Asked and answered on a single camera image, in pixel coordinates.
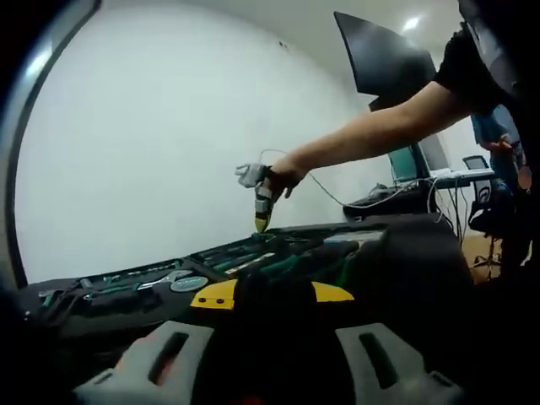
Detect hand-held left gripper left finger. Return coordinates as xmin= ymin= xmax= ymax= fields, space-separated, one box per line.
xmin=73 ymin=281 xmax=254 ymax=405

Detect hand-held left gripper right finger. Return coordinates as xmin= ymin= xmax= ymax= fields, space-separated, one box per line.
xmin=294 ymin=281 xmax=465 ymax=405

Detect green handled pliers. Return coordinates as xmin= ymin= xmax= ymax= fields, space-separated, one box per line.
xmin=235 ymin=252 xmax=299 ymax=279

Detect green handled screwdriver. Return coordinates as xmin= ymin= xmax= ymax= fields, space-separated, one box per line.
xmin=206 ymin=248 xmax=254 ymax=271

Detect silver adjustable wrench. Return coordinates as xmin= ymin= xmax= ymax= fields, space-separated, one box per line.
xmin=137 ymin=272 xmax=193 ymax=290

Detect black toolbox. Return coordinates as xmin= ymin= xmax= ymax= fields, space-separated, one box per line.
xmin=35 ymin=223 xmax=389 ymax=334

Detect green hex key set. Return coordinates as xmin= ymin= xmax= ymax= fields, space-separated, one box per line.
xmin=84 ymin=283 xmax=143 ymax=296

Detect person's right hand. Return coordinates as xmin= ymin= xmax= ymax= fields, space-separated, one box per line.
xmin=267 ymin=155 xmax=308 ymax=200

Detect person's left hand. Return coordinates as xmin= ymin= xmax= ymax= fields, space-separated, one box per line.
xmin=113 ymin=343 xmax=143 ymax=375

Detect black desk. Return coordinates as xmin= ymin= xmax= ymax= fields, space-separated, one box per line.
xmin=343 ymin=189 xmax=448 ymax=223

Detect large black monitor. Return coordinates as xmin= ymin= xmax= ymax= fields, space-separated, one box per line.
xmin=333 ymin=11 xmax=438 ymax=113

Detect white keyboard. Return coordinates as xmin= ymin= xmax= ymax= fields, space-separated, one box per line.
xmin=428 ymin=167 xmax=495 ymax=181

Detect black mesh office chair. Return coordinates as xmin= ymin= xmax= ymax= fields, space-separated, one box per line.
xmin=462 ymin=154 xmax=510 ymax=232

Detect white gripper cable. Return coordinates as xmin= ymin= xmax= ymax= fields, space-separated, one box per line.
xmin=259 ymin=148 xmax=444 ymax=224

